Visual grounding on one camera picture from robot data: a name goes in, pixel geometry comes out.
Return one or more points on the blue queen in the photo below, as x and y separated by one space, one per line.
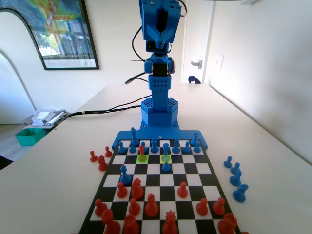
166 150

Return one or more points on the row of blue chess pieces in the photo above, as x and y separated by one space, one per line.
133 135

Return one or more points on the red queen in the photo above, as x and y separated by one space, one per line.
169 225

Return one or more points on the dark blue printed part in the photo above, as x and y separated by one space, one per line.
192 79

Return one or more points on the blue bishop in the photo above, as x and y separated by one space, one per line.
175 148
124 179

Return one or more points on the white wall switch plate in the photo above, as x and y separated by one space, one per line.
219 62

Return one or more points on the green plastic bin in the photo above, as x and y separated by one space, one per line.
26 139

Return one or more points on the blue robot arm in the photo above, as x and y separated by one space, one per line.
159 112

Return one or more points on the framed poster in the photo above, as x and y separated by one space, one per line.
68 36

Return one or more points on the red rook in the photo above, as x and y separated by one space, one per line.
227 225
110 224

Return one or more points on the white door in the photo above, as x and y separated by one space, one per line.
195 36

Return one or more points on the red pawn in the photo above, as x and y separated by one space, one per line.
218 208
92 158
108 153
182 192
100 209
122 192
202 209
134 209

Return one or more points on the black white chessboard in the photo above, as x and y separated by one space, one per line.
165 181

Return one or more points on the white arched panel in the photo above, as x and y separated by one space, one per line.
14 73

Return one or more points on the blue pawn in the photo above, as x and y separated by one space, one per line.
144 143
197 148
228 163
132 149
186 148
235 169
166 167
121 149

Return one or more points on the red bishop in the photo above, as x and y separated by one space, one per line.
151 208
142 152

